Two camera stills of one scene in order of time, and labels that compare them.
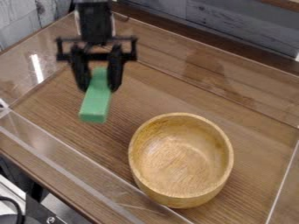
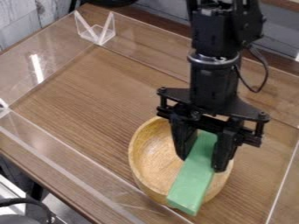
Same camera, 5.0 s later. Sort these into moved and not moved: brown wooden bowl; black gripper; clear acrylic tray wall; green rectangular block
Moved: green rectangular block; black gripper
Not moved: brown wooden bowl; clear acrylic tray wall
